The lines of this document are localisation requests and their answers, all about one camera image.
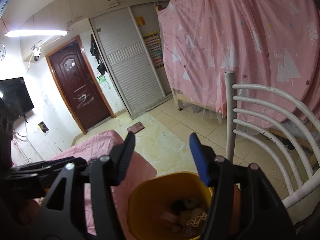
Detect yellow trash bin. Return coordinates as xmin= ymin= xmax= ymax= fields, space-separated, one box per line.
xmin=126 ymin=171 xmax=242 ymax=240

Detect white metal chair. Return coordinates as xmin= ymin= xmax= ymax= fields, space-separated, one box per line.
xmin=225 ymin=70 xmax=319 ymax=209

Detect pink bed sheet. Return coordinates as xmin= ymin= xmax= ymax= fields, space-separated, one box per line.
xmin=32 ymin=129 xmax=158 ymax=237

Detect dark brown wooden door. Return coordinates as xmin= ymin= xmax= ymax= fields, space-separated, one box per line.
xmin=46 ymin=36 xmax=115 ymax=134

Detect black hanging bags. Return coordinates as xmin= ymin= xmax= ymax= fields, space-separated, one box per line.
xmin=90 ymin=34 xmax=107 ymax=75

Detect pink patterned curtain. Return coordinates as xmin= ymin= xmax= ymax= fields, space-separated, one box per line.
xmin=157 ymin=0 xmax=320 ymax=128

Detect white louvered wardrobe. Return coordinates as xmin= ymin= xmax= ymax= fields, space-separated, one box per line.
xmin=67 ymin=0 xmax=173 ymax=119

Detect wooden bunk bed frame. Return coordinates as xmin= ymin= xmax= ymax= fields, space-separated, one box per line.
xmin=153 ymin=0 xmax=320 ymax=170

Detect wall-mounted black television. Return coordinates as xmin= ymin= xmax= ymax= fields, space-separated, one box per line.
xmin=0 ymin=77 xmax=34 ymax=121

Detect white security camera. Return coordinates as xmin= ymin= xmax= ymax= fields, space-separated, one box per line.
xmin=31 ymin=45 xmax=41 ymax=62

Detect colourful wall chart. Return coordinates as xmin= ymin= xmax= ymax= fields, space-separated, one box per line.
xmin=143 ymin=32 xmax=164 ymax=69

